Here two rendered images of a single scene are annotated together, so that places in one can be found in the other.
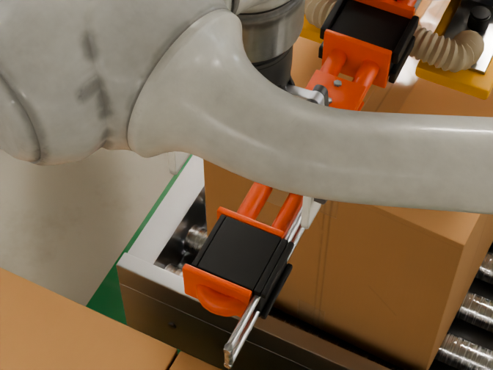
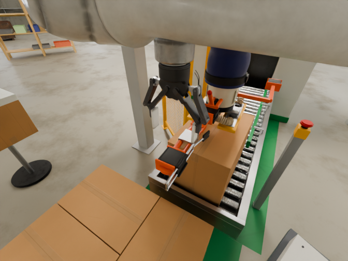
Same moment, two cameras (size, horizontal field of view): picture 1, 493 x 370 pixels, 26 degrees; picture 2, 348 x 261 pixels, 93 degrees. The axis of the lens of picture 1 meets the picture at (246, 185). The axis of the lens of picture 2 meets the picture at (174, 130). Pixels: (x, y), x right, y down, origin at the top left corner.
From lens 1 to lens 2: 52 cm
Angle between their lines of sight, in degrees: 16
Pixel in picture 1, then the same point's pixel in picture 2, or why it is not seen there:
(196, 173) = not seen: hidden behind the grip
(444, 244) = (225, 169)
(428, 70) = (220, 126)
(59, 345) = (133, 193)
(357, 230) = (203, 165)
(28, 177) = (136, 163)
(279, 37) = (185, 53)
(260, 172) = (170, 9)
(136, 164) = not seen: hidden behind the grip
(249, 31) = (174, 45)
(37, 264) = (135, 180)
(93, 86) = not seen: outside the picture
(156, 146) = (114, 14)
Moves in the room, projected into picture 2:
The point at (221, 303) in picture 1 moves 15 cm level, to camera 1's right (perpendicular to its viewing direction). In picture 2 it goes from (165, 170) to (213, 172)
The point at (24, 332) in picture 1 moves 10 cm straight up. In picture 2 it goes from (126, 190) to (123, 182)
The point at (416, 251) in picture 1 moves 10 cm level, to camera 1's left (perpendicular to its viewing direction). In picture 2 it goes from (217, 171) to (200, 170)
